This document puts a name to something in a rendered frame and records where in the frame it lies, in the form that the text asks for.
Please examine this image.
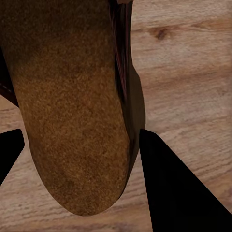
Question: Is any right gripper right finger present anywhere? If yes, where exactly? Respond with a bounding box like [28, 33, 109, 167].
[139, 129, 232, 232]

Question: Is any sandal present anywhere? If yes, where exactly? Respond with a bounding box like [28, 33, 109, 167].
[0, 0, 145, 217]

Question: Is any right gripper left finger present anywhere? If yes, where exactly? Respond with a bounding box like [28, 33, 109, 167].
[0, 129, 25, 185]

